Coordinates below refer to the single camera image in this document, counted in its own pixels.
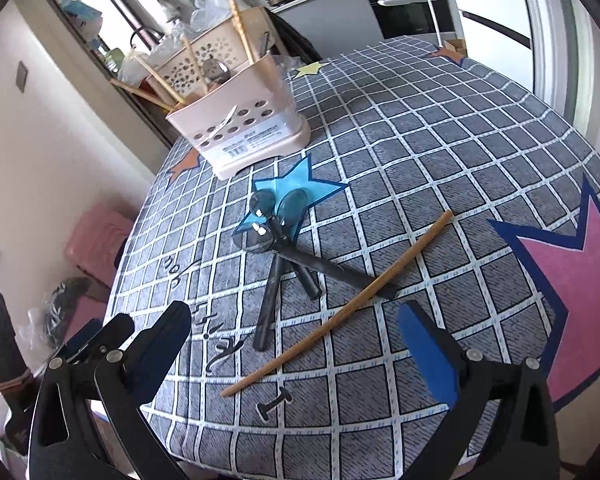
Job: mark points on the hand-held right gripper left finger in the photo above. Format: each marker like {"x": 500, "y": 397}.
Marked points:
{"x": 157, "y": 355}

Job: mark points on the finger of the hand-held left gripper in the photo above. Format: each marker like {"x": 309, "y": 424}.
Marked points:
{"x": 77, "y": 342}
{"x": 115, "y": 332}

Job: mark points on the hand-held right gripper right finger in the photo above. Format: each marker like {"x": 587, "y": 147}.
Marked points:
{"x": 430, "y": 355}

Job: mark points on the beige plastic utensil holder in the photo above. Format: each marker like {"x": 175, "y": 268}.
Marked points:
{"x": 260, "y": 125}

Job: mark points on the person's left forearm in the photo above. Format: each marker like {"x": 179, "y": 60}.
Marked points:
{"x": 0, "y": 335}

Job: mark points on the dark plastic bag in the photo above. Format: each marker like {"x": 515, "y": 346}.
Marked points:
{"x": 65, "y": 300}

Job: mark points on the pink plastic stool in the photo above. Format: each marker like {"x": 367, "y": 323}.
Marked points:
{"x": 100, "y": 240}

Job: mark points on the clear plastic bags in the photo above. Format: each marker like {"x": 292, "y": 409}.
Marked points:
{"x": 135, "y": 65}

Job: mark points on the black kitchen faucet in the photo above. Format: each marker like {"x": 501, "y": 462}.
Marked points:
{"x": 142, "y": 35}

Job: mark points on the beige plastic basket trolley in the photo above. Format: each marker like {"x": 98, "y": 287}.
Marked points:
{"x": 225, "y": 45}

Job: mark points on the small cardboard box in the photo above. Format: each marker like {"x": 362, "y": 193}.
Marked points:
{"x": 455, "y": 47}

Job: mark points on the hanging blue white bag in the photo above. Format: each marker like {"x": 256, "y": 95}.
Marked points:
{"x": 82, "y": 17}

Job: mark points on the white plastic bag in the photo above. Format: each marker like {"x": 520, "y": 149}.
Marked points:
{"x": 210, "y": 7}

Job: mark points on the black built-in oven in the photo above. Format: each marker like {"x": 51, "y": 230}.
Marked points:
{"x": 405, "y": 15}

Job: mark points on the dark cloth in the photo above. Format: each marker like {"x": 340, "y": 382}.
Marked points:
{"x": 295, "y": 40}

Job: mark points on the grey lower kitchen cabinet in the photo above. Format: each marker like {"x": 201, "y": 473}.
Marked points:
{"x": 330, "y": 25}

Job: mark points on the white mop pole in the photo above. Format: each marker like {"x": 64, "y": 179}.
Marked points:
{"x": 432, "y": 10}

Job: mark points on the white refrigerator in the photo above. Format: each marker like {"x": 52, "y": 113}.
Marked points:
{"x": 490, "y": 5}

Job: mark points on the grey wall switch panel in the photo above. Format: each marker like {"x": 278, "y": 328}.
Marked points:
{"x": 22, "y": 77}

